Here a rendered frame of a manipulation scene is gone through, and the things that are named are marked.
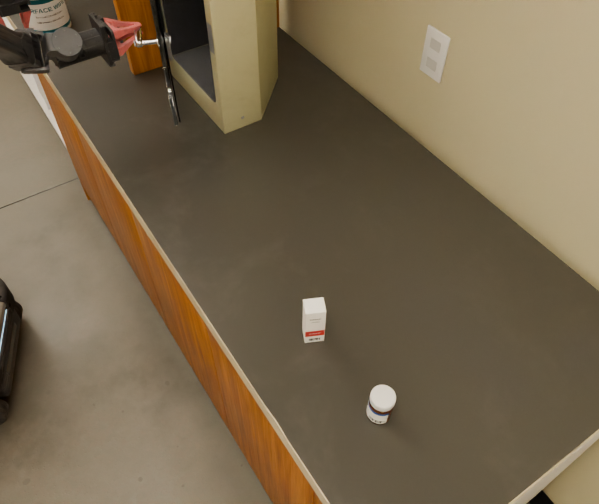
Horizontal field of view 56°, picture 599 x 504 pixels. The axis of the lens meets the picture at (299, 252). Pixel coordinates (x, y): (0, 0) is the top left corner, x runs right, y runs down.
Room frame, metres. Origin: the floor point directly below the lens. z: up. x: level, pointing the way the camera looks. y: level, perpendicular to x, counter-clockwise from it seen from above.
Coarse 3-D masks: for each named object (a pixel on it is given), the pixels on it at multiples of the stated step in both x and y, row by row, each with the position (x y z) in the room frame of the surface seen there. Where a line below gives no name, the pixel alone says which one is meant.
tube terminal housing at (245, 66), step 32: (160, 0) 1.40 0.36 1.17; (224, 0) 1.17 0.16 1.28; (256, 0) 1.23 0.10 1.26; (224, 32) 1.17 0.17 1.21; (256, 32) 1.22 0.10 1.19; (224, 64) 1.17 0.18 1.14; (256, 64) 1.21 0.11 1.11; (192, 96) 1.31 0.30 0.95; (224, 96) 1.16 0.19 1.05; (256, 96) 1.21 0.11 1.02; (224, 128) 1.16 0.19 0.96
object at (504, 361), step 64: (64, 0) 1.84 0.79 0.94; (128, 64) 1.47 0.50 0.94; (320, 64) 1.48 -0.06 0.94; (128, 128) 1.17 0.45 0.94; (192, 128) 1.18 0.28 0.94; (256, 128) 1.18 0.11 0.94; (320, 128) 1.18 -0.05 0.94; (384, 128) 1.19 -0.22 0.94; (128, 192) 0.94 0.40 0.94; (192, 192) 0.94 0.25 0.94; (256, 192) 0.95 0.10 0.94; (320, 192) 0.95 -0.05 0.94; (384, 192) 0.95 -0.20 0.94; (448, 192) 0.95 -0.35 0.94; (192, 256) 0.75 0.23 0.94; (256, 256) 0.75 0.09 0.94; (320, 256) 0.76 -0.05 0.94; (384, 256) 0.76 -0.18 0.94; (448, 256) 0.76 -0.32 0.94; (512, 256) 0.76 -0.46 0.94; (256, 320) 0.59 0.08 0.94; (384, 320) 0.60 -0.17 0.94; (448, 320) 0.60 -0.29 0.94; (512, 320) 0.60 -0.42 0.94; (576, 320) 0.60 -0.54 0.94; (256, 384) 0.46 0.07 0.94; (320, 384) 0.46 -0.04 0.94; (384, 384) 0.46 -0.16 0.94; (448, 384) 0.46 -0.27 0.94; (512, 384) 0.47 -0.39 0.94; (576, 384) 0.47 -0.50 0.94; (320, 448) 0.35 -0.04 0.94; (384, 448) 0.35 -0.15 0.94; (448, 448) 0.35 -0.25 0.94; (512, 448) 0.35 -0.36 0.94; (576, 448) 0.35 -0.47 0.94
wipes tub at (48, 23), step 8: (32, 0) 1.60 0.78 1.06; (40, 0) 1.61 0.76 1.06; (48, 0) 1.62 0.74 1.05; (56, 0) 1.64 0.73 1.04; (32, 8) 1.60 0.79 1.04; (40, 8) 1.60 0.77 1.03; (48, 8) 1.61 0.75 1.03; (56, 8) 1.63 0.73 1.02; (64, 8) 1.66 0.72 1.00; (32, 16) 1.60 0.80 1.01; (40, 16) 1.60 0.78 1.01; (48, 16) 1.61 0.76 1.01; (56, 16) 1.62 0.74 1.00; (64, 16) 1.65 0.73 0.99; (32, 24) 1.60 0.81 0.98; (40, 24) 1.60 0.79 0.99; (48, 24) 1.61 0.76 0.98; (56, 24) 1.62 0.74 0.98; (64, 24) 1.64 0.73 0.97; (48, 32) 1.60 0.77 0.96
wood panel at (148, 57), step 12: (120, 0) 1.42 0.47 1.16; (132, 0) 1.44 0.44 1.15; (144, 0) 1.45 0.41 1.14; (276, 0) 1.68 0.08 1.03; (120, 12) 1.41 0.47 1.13; (132, 12) 1.43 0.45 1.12; (144, 12) 1.45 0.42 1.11; (144, 24) 1.45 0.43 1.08; (144, 36) 1.44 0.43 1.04; (132, 48) 1.42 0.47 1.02; (144, 48) 1.44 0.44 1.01; (156, 48) 1.46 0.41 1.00; (132, 60) 1.41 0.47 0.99; (144, 60) 1.43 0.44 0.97; (156, 60) 1.45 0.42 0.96; (132, 72) 1.42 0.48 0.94
